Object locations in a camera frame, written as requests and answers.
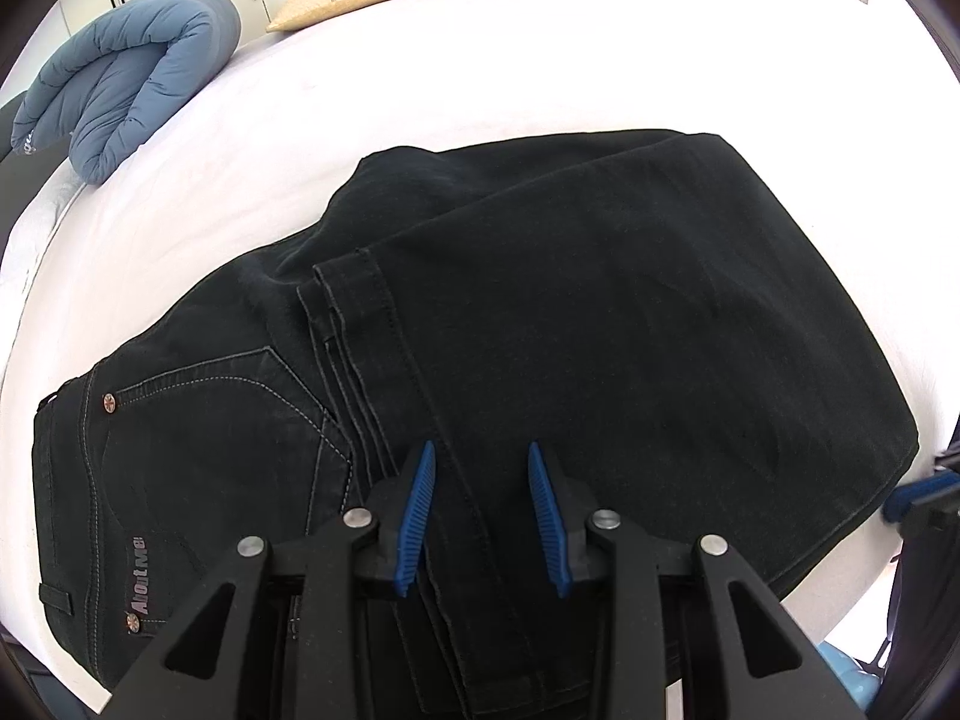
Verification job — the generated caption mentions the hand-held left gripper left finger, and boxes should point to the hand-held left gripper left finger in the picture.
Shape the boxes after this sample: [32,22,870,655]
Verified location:
[112,441,438,720]

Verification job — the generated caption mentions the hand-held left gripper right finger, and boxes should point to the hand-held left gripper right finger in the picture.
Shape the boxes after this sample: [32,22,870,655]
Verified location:
[527,441,857,720]

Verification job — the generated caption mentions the black pants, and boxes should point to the black pants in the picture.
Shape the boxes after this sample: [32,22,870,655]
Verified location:
[31,127,922,720]

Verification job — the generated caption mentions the white bed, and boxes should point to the white bed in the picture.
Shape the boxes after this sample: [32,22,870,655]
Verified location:
[0,0,960,691]

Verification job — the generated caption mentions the yellow pillow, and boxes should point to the yellow pillow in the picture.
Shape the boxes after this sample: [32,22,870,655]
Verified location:
[266,0,427,34]

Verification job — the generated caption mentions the blue folded duvet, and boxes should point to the blue folded duvet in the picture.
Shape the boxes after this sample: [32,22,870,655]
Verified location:
[11,0,242,186]

